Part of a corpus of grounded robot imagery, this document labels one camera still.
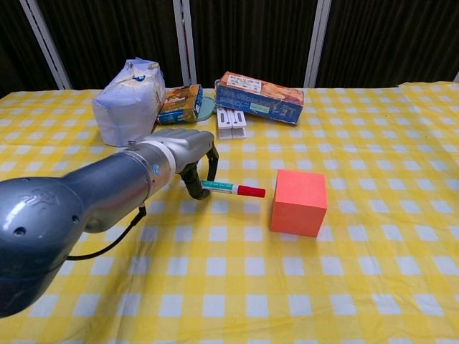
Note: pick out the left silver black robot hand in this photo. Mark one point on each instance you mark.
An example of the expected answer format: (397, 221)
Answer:
(186, 143)

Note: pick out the white marker with red cap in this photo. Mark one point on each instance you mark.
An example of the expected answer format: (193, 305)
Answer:
(222, 186)

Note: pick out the pink cube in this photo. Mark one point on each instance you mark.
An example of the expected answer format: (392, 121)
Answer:
(297, 208)

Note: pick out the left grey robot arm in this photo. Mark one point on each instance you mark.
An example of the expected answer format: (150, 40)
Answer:
(107, 179)

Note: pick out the small orange blue carton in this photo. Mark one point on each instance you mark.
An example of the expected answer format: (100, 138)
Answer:
(179, 105)

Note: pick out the teal round lid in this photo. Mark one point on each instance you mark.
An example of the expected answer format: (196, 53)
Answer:
(207, 109)

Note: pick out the pale blue paper bag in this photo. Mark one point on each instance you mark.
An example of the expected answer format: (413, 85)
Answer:
(125, 104)

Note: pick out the long orange blue biscuit box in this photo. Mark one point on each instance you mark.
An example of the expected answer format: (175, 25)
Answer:
(258, 96)

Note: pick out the black pleated curtain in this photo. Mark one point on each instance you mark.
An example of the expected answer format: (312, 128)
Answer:
(251, 36)

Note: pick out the yellow white checkered tablecloth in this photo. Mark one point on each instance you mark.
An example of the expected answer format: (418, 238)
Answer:
(287, 279)

